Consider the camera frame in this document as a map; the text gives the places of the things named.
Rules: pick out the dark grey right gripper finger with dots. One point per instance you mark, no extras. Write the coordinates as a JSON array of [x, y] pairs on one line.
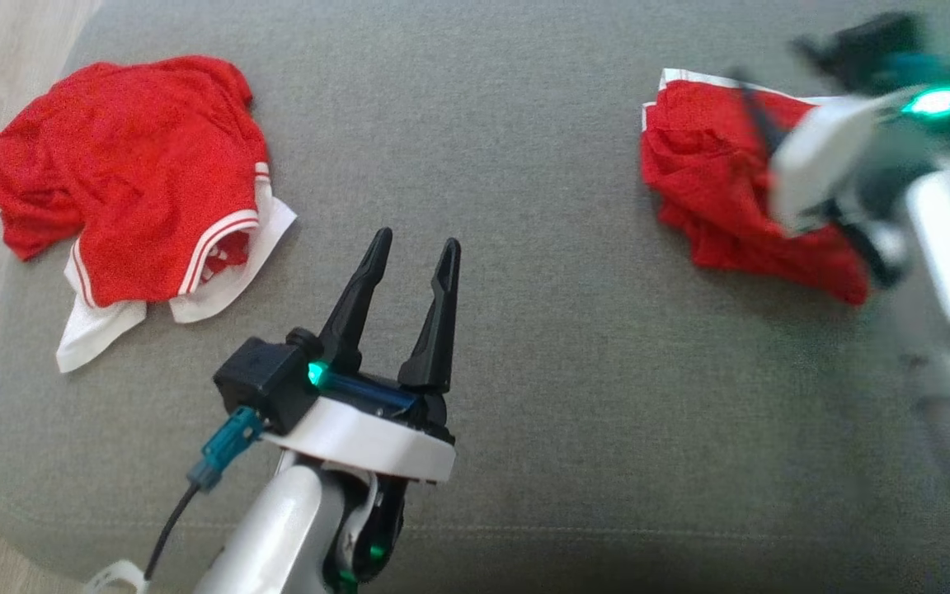
[[759, 128], [765, 114]]

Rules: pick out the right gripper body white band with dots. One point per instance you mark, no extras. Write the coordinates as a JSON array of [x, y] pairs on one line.
[[830, 165]]

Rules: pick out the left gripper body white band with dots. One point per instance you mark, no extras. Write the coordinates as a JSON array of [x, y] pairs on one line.
[[359, 437]]

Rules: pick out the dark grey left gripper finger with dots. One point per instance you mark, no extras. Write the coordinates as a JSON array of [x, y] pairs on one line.
[[434, 338], [355, 305]]

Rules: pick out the red shorts with white trim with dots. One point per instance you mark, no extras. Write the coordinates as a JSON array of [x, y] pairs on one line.
[[714, 190]]

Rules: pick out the red and white shorts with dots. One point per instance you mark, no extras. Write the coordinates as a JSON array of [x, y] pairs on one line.
[[137, 173]]

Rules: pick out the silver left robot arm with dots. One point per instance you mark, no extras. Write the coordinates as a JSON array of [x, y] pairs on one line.
[[277, 536]]

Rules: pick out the large grey sofa ottoman cushion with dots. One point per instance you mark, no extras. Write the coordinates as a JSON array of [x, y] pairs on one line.
[[541, 346]]

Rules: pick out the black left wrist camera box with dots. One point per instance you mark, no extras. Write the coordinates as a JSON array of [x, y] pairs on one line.
[[265, 379]]

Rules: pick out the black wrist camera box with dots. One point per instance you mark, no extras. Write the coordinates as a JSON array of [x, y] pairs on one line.
[[862, 49], [265, 379]]

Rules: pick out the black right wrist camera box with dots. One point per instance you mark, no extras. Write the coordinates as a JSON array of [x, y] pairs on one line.
[[862, 49]]

